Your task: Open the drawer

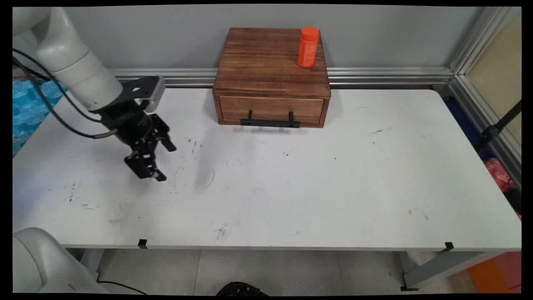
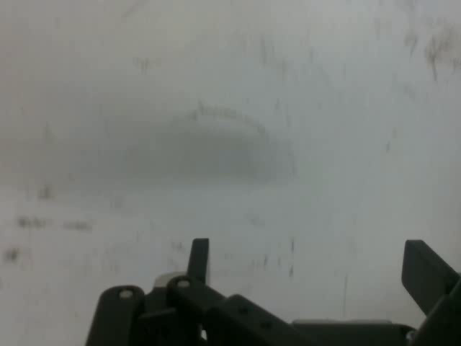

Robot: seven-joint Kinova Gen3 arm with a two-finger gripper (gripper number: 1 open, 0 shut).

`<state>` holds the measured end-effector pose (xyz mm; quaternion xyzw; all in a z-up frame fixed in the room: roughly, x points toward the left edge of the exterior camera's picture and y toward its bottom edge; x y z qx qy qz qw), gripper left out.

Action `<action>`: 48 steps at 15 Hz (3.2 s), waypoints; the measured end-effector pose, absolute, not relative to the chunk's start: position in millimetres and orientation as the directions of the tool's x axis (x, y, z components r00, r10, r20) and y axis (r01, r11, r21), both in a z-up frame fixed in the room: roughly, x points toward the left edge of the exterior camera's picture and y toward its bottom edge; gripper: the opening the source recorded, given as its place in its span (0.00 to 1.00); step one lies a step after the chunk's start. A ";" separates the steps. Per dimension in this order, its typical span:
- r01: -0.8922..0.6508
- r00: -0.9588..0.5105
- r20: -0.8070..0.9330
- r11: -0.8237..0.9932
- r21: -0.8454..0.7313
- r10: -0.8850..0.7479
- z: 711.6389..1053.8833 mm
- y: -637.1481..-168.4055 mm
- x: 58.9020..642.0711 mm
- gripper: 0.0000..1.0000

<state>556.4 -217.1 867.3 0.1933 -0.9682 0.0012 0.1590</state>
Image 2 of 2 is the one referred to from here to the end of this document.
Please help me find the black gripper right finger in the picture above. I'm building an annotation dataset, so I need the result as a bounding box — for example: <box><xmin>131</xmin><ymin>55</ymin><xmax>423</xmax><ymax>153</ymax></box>
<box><xmin>401</xmin><ymin>239</ymin><xmax>461</xmax><ymax>346</ymax></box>

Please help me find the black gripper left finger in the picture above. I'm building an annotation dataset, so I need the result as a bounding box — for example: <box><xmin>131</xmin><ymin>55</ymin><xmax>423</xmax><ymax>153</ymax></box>
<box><xmin>85</xmin><ymin>237</ymin><xmax>310</xmax><ymax>346</ymax></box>

